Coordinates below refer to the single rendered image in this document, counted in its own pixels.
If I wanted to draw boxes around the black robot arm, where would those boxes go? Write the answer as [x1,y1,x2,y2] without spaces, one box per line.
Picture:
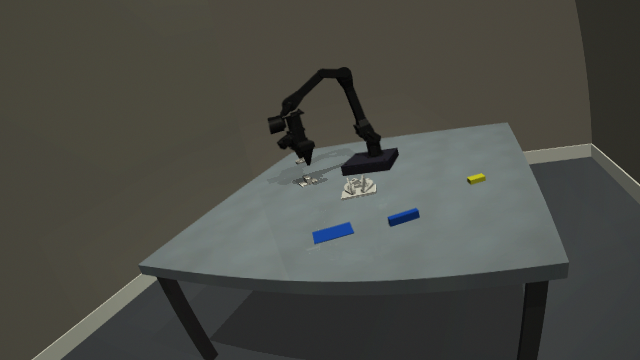
[268,67,383,158]

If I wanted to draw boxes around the cream curved jaw piece with gear teeth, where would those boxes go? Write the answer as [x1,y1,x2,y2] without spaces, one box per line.
[344,177,360,195]

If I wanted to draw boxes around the yellow rectangular block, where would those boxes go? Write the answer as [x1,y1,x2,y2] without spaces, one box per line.
[467,173,485,184]

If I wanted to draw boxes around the blue rectangular bar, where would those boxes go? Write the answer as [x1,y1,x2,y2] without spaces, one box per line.
[388,207,420,227]

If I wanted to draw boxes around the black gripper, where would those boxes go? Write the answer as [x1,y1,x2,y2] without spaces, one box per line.
[288,126,315,166]

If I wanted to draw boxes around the blue flat rectangular plate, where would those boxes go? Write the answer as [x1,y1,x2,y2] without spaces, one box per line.
[312,222,354,245]

